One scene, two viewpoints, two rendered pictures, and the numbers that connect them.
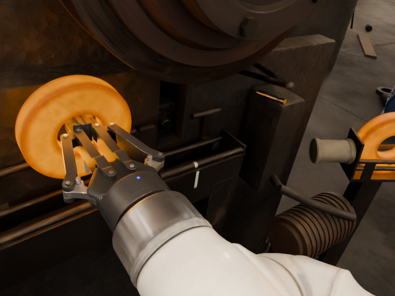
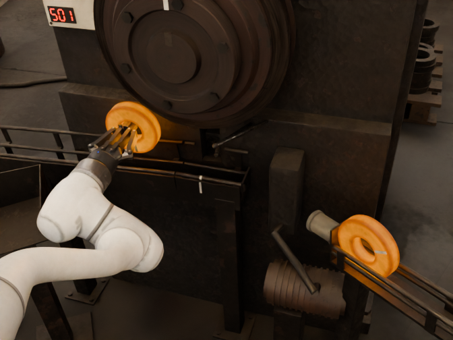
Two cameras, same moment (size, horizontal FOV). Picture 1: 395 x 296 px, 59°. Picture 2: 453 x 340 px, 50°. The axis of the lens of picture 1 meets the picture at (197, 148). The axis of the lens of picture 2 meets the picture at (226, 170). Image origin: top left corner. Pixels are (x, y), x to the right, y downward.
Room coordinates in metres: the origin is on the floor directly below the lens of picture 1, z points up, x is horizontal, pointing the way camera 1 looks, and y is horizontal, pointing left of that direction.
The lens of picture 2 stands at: (0.05, -0.95, 1.57)
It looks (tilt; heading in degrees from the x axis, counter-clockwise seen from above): 39 degrees down; 60
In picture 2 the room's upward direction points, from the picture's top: 3 degrees counter-clockwise
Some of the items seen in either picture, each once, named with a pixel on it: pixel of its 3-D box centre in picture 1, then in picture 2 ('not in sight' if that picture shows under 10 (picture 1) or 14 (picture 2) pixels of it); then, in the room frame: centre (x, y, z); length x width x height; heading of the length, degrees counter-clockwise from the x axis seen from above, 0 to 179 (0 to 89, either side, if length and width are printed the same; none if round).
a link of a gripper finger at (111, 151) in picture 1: (113, 154); (121, 143); (0.35, 0.10, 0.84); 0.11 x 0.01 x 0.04; 39
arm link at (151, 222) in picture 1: (161, 238); (91, 177); (0.23, 0.02, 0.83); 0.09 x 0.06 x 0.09; 131
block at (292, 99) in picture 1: (264, 137); (286, 191); (0.70, -0.15, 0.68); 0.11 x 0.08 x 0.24; 40
